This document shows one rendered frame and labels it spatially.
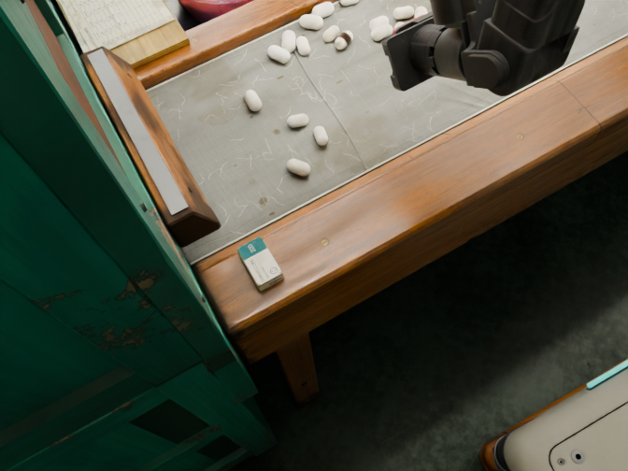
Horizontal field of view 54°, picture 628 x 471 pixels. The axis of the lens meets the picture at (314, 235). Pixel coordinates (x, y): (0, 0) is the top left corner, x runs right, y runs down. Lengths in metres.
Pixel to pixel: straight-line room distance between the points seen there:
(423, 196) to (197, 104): 0.37
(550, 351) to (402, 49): 1.03
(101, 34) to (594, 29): 0.77
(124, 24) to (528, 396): 1.18
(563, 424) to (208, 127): 0.85
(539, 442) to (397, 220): 0.61
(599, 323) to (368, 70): 0.97
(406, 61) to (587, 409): 0.81
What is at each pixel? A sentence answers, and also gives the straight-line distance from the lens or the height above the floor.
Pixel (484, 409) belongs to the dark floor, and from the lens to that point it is 1.55.
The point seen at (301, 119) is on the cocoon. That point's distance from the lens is 0.90.
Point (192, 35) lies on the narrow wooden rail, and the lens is 1.02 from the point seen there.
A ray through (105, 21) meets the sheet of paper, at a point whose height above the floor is 0.78.
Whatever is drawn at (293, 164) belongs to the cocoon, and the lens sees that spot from 0.86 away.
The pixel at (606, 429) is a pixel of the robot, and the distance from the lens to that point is 1.32.
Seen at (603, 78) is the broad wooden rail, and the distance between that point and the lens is 1.01.
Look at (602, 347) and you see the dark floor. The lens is 1.66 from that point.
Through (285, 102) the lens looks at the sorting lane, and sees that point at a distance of 0.94.
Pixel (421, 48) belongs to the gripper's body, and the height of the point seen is 0.95.
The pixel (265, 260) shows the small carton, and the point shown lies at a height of 0.79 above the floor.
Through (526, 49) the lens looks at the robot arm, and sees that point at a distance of 0.60.
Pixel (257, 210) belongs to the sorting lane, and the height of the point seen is 0.74.
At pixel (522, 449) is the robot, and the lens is 1.27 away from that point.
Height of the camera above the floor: 1.49
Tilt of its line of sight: 65 degrees down
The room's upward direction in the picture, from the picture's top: 6 degrees counter-clockwise
